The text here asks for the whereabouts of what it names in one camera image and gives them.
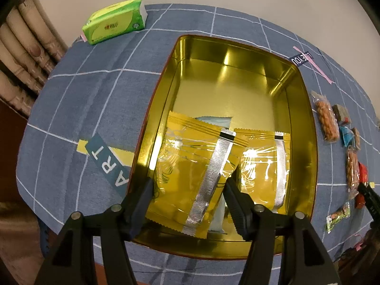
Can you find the blue grey snack packet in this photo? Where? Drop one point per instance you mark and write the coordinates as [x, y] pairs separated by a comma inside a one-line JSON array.
[[217, 222]]

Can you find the green tissue pack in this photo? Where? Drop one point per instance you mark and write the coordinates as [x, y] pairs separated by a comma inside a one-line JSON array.
[[114, 20]]

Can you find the small green snack packet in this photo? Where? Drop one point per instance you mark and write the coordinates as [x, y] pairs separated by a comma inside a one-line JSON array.
[[334, 218]]

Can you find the grey sesame block packet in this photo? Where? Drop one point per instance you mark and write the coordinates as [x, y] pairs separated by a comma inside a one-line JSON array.
[[342, 115]]

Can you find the yellow snack bag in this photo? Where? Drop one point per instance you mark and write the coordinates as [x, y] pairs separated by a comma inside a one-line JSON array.
[[264, 167], [187, 185]]

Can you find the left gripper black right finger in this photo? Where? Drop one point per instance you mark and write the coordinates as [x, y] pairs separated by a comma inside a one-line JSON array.
[[304, 258]]

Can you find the red gold toffee tin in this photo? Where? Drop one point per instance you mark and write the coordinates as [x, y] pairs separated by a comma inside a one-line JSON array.
[[223, 110]]

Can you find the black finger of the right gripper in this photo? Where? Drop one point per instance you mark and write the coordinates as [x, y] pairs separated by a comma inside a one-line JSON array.
[[371, 198]]

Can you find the red snack packet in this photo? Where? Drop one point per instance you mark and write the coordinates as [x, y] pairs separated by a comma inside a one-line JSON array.
[[363, 179]]

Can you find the brown cake pink packet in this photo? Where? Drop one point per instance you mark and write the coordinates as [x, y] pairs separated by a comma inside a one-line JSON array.
[[357, 139]]

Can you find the dark wooden cabinet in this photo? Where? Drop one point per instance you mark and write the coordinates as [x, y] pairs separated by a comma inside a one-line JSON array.
[[11, 131]]

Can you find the beige patterned curtain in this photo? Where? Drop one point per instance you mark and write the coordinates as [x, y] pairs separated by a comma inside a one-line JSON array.
[[29, 53]]

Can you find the blue checked tablecloth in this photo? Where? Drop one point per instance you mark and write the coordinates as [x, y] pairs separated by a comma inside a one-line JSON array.
[[107, 88]]

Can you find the clear bag orange snacks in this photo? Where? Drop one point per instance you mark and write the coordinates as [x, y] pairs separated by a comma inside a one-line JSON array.
[[326, 117]]

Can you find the clear bag twisted snacks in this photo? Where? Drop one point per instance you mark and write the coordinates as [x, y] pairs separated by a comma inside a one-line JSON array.
[[352, 173]]

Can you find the blue candy wrapper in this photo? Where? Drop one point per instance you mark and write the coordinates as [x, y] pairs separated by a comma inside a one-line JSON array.
[[347, 136]]

